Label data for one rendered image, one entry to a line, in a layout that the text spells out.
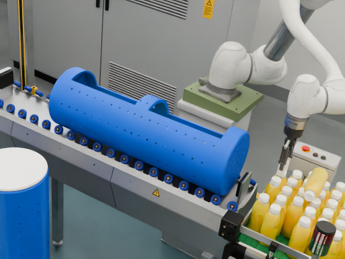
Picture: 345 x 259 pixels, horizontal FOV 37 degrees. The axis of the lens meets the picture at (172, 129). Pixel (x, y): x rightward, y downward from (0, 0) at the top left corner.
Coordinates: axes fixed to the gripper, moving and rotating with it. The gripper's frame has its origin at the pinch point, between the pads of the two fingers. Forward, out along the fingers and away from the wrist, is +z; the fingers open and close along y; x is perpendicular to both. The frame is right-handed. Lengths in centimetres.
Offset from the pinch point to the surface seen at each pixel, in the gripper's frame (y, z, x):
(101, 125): 24, -2, -75
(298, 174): -2.0, 2.1, 6.3
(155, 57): -143, 45, -143
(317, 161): -14.2, 0.3, 10.7
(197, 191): 20.7, 13.3, -27.5
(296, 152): -14.2, 0.2, 1.2
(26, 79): -20, 23, -159
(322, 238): 49, -14, 27
